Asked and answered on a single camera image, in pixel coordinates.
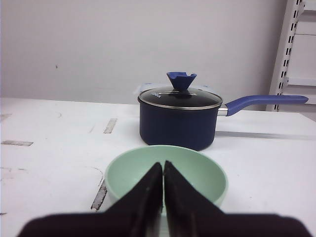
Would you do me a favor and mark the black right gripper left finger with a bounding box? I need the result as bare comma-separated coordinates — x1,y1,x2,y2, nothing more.
104,162,163,237

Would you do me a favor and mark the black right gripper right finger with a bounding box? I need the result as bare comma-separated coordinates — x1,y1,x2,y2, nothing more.
164,160,224,237

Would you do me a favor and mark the green bowl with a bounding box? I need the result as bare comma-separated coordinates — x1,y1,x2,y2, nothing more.
104,145,228,207

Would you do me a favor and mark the dark blue saucepan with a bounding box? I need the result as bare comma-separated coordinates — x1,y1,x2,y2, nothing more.
138,95,308,151

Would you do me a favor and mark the glass pot lid blue knob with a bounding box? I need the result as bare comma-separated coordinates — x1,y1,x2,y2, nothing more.
138,72,223,110

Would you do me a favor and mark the white slotted shelf rack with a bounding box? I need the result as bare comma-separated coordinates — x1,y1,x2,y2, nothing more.
267,0,316,115

